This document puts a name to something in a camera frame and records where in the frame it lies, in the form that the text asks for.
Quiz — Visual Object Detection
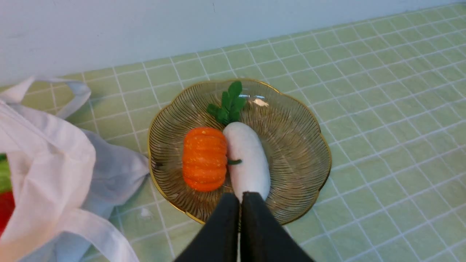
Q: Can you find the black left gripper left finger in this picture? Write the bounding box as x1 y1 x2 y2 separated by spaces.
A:
175 193 240 262

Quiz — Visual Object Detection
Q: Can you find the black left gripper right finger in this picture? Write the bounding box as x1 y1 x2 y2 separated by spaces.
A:
240 192 314 262

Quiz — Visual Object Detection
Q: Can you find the orange toy pumpkin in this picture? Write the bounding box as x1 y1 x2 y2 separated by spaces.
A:
182 127 242 192

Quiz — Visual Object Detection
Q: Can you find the white canvas tote bag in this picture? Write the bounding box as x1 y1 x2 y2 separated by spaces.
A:
0 76 149 262

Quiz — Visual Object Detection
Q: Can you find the white toy radish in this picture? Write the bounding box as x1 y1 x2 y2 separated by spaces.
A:
207 81 271 202

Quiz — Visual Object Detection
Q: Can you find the green checkered tablecloth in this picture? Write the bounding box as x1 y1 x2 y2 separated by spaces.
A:
66 1 466 262

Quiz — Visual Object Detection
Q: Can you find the red toy bell pepper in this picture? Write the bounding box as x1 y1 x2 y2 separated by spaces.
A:
0 154 15 234

